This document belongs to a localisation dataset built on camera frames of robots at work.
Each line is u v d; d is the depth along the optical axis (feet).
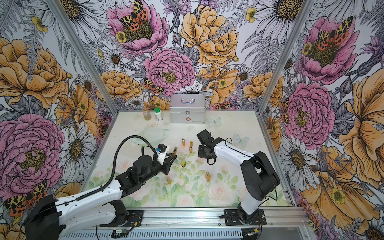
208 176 2.69
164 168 2.23
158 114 3.65
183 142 3.28
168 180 2.69
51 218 1.33
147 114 3.78
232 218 2.44
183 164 2.99
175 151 2.46
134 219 2.43
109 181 1.79
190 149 3.17
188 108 3.38
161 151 2.13
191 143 3.31
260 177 1.51
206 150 2.18
